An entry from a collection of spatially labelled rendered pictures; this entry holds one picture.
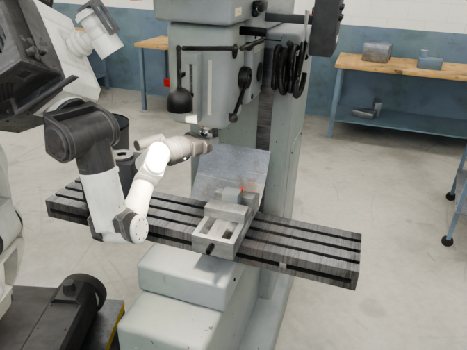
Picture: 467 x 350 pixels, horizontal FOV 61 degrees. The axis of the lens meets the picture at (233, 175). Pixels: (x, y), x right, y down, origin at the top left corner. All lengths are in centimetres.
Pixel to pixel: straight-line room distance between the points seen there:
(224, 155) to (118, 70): 497
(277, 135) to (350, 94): 391
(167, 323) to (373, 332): 138
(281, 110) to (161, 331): 96
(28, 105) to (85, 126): 13
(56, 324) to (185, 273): 53
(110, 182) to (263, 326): 132
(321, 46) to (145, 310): 108
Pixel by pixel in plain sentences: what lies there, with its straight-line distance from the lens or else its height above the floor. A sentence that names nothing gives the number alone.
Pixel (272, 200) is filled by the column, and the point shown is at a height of 82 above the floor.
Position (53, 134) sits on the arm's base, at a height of 143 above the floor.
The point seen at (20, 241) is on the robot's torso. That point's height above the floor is 93.
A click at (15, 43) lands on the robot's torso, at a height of 162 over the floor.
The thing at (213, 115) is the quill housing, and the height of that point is 136.
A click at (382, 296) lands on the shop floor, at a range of 273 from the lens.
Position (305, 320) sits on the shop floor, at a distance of 245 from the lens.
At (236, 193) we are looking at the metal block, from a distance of 143.
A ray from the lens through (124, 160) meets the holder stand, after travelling 158.
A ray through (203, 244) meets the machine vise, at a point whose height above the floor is 95.
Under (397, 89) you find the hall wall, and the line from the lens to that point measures 556.
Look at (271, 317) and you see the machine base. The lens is 215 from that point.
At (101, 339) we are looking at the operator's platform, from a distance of 184.
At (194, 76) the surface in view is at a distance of 120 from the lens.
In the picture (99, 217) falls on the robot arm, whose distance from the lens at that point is 104.
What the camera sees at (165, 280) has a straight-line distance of 146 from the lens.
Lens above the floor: 177
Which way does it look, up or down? 28 degrees down
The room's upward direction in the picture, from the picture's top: 2 degrees clockwise
